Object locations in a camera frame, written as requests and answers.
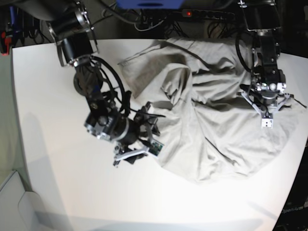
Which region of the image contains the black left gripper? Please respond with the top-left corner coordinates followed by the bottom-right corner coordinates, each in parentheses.
top-left (250, 82), bottom-right (286, 108)

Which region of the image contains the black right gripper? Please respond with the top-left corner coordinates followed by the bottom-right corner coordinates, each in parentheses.
top-left (84, 112), bottom-right (154, 144)

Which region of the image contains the beige t-shirt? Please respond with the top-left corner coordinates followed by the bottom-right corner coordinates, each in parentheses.
top-left (119, 38), bottom-right (305, 184)

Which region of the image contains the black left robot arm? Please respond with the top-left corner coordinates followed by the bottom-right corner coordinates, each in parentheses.
top-left (238, 0), bottom-right (286, 110)

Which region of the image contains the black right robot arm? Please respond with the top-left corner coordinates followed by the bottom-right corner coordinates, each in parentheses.
top-left (12, 0), bottom-right (142, 146)

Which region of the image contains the black power strip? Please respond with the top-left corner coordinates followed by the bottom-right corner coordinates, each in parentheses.
top-left (181, 9), bottom-right (235, 20)

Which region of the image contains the blue box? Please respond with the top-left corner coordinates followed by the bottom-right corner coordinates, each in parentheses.
top-left (116, 0), bottom-right (184, 10)

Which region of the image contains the red black tool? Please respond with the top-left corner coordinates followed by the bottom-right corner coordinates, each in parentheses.
top-left (0, 31), bottom-right (12, 56)

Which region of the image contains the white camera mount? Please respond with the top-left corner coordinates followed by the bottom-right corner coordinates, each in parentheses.
top-left (237, 84), bottom-right (294, 128)

